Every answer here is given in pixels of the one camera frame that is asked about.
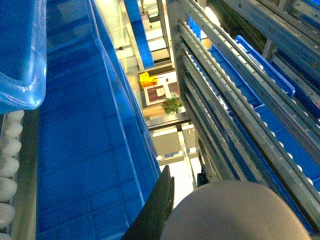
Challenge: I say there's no stainless steel flow rack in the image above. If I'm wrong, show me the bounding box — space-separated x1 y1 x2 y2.
0 0 320 240

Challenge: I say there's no translucent blue bin corner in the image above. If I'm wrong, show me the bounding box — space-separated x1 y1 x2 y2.
0 0 47 114

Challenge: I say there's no yellow mop bucket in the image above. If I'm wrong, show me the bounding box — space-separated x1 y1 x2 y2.
139 71 158 89

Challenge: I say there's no large blue bin underside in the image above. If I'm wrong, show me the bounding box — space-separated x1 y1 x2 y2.
36 0 160 240

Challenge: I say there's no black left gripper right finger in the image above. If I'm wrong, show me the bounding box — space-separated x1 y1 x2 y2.
197 164 214 187

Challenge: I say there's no green potted plant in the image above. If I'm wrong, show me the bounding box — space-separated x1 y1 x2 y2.
162 95 183 115

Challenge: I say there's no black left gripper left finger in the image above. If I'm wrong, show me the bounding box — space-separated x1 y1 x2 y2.
122 165 175 240

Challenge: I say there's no beige plastic scoop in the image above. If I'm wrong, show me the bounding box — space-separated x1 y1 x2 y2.
160 180 311 240

